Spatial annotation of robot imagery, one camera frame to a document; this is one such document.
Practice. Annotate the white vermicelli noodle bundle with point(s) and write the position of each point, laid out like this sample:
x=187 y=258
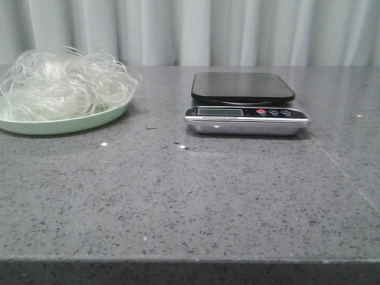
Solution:
x=50 y=85

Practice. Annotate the black silver kitchen scale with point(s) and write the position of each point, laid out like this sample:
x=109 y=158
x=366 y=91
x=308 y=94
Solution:
x=244 y=103

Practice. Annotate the light green plastic plate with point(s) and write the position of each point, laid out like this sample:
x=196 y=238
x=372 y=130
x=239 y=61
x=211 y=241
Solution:
x=64 y=126

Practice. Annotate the white pleated curtain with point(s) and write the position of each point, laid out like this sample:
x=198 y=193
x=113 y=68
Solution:
x=199 y=33

